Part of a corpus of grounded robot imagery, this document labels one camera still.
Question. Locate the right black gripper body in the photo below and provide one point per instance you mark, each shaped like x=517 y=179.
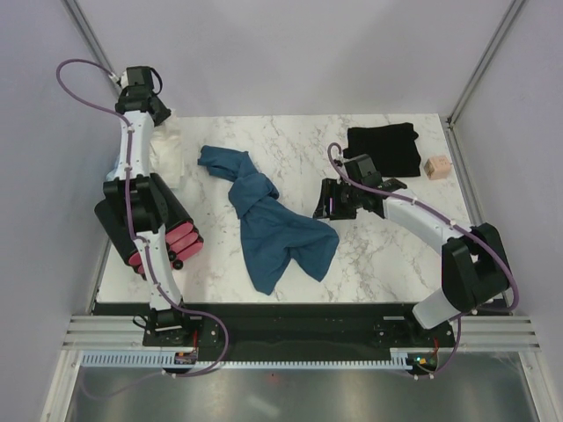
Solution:
x=357 y=193

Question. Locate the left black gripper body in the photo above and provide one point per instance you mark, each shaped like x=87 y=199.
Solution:
x=164 y=112

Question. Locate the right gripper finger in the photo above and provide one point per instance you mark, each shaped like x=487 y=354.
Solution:
x=339 y=203
x=327 y=199

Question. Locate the blue t shirt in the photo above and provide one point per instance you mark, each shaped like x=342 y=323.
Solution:
x=271 y=235

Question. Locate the black pink drawer organizer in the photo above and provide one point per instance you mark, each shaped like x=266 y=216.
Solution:
x=143 y=213

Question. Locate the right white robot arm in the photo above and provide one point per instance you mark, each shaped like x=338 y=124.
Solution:
x=473 y=264

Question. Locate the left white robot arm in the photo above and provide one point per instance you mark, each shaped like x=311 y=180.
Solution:
x=165 y=298

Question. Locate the white t shirt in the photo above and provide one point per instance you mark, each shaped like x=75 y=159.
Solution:
x=166 y=152

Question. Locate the folded black t shirt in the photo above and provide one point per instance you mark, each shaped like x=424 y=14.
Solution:
x=392 y=148

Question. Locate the small pink cube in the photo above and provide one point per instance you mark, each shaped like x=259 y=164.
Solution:
x=438 y=167

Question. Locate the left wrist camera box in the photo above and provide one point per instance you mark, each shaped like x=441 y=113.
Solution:
x=140 y=75

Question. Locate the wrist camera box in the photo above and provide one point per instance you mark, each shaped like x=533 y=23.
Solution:
x=140 y=75
x=362 y=170

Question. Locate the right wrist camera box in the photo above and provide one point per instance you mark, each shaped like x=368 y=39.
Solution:
x=362 y=170

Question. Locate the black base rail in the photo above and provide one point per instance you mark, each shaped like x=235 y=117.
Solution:
x=324 y=331

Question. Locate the white cable duct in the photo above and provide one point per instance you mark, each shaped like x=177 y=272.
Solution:
x=182 y=360

